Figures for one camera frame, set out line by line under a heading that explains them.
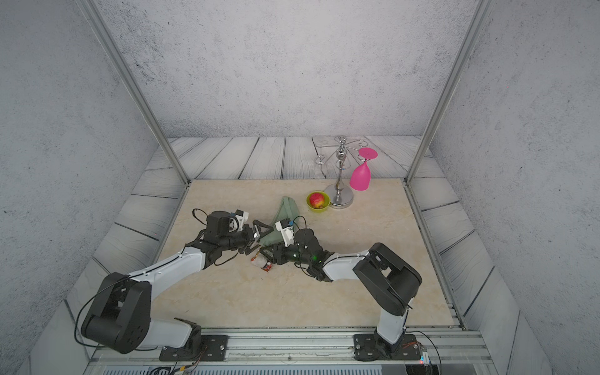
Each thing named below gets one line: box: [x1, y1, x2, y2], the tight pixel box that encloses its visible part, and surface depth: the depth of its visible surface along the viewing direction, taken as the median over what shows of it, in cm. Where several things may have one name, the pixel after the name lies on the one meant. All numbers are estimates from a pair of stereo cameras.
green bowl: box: [306, 191, 331, 214], surface depth 110 cm
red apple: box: [309, 192, 325, 210], surface depth 109 cm
